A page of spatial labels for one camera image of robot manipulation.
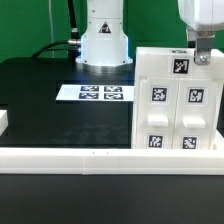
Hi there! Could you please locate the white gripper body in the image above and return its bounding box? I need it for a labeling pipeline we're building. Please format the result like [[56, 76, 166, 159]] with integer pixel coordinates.
[[178, 0, 224, 31]]

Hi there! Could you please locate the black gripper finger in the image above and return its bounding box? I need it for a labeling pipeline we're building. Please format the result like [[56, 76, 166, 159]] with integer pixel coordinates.
[[186, 29, 196, 48], [194, 31, 215, 66]]

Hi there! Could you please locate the white cabinet door panel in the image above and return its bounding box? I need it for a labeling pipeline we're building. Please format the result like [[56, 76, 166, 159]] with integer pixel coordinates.
[[135, 47, 224, 80]]

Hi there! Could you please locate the white cabinet body box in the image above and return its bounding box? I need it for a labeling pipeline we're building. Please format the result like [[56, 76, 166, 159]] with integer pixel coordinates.
[[132, 77, 223, 150]]

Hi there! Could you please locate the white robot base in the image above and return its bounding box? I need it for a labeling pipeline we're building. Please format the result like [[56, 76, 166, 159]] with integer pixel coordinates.
[[76, 0, 133, 73]]

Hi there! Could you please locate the white fiducial marker sheet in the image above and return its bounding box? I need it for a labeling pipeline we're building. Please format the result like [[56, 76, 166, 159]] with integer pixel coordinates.
[[56, 84, 134, 102]]

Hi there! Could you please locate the white block at left edge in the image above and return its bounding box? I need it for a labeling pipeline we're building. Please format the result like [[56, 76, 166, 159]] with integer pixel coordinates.
[[0, 110, 8, 136]]

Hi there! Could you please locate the black cable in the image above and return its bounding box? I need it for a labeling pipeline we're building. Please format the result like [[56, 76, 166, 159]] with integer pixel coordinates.
[[31, 0, 83, 59]]

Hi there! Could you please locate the white L-shaped fence frame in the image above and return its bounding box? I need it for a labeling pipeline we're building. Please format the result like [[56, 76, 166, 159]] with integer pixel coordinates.
[[0, 129, 224, 176]]

